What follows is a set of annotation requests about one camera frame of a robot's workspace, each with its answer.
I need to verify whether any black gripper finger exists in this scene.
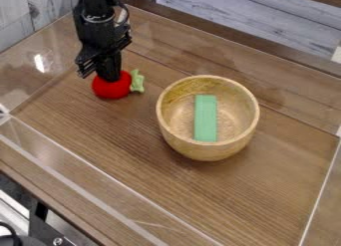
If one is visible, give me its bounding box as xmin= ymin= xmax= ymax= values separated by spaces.
xmin=110 ymin=52 xmax=122 ymax=82
xmin=97 ymin=57 xmax=111 ymax=81

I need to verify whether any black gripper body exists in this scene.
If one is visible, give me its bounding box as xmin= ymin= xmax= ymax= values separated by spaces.
xmin=74 ymin=5 xmax=133 ymax=79

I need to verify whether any red plush tomato toy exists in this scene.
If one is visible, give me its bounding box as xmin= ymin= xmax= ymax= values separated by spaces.
xmin=93 ymin=69 xmax=146 ymax=100

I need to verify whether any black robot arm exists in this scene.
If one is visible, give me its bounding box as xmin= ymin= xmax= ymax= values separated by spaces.
xmin=74 ymin=0 xmax=133 ymax=83

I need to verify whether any green rectangular block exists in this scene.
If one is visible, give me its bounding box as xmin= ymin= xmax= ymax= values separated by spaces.
xmin=193 ymin=95 xmax=217 ymax=142

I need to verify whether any light wooden bowl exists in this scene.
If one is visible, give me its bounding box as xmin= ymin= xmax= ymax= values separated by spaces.
xmin=157 ymin=75 xmax=260 ymax=161

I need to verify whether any clear acrylic tray wall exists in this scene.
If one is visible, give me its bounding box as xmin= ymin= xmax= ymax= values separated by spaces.
xmin=0 ymin=106 xmax=222 ymax=246

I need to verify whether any black cable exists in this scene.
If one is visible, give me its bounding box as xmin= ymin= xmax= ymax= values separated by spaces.
xmin=0 ymin=221 xmax=24 ymax=246

